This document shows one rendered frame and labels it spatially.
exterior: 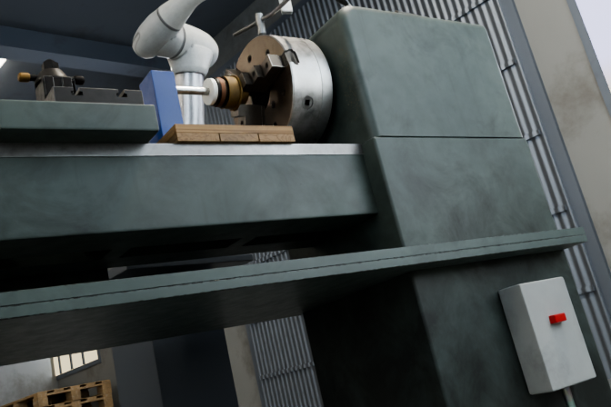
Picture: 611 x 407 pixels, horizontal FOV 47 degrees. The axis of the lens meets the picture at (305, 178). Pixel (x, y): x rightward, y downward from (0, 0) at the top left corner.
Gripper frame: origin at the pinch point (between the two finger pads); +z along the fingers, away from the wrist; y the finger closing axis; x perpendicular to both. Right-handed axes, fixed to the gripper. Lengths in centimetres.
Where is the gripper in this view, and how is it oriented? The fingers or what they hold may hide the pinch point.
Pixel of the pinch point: (285, 3)
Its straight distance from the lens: 204.3
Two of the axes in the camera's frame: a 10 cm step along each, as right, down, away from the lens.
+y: 2.0, -4.6, -8.7
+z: 1.9, 8.9, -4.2
